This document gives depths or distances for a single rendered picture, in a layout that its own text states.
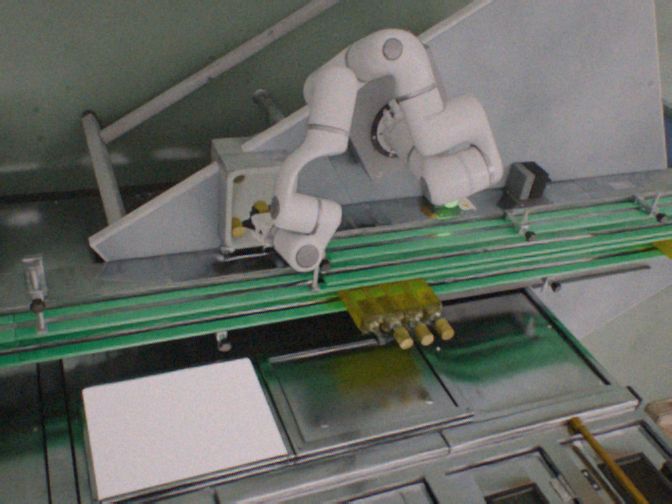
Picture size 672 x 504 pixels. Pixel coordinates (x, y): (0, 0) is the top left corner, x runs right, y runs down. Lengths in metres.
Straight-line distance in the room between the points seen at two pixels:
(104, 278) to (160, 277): 0.13
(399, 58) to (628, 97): 1.04
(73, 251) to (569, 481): 1.50
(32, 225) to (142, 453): 0.99
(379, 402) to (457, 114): 0.73
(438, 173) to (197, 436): 0.79
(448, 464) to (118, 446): 0.74
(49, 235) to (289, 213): 1.13
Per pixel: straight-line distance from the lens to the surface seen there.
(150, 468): 1.64
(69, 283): 1.82
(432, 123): 1.50
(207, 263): 1.86
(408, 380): 1.87
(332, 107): 1.42
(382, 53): 1.45
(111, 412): 1.75
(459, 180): 1.52
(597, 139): 2.35
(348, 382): 1.84
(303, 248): 1.41
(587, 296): 2.81
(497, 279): 2.14
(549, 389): 2.04
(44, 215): 2.46
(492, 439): 1.82
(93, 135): 2.35
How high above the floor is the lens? 2.26
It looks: 46 degrees down
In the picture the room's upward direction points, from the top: 148 degrees clockwise
